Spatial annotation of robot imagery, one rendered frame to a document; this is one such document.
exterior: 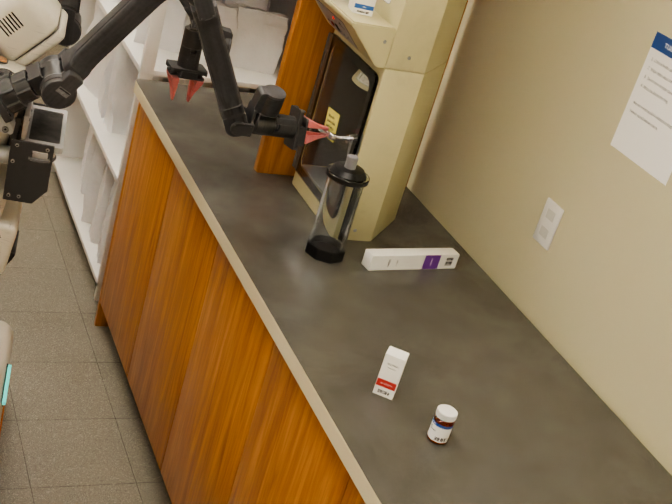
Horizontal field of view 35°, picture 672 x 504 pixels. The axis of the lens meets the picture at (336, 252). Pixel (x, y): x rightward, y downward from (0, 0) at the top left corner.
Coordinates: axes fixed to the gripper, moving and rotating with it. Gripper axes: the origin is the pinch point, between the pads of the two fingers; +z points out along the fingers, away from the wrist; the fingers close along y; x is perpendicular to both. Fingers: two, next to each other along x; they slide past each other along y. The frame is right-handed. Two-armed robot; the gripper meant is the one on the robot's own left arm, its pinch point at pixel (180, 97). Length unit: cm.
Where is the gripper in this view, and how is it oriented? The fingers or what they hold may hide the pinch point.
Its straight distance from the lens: 296.1
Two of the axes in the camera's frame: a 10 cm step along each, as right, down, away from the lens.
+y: 8.9, 0.6, 4.5
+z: -2.7, 8.6, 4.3
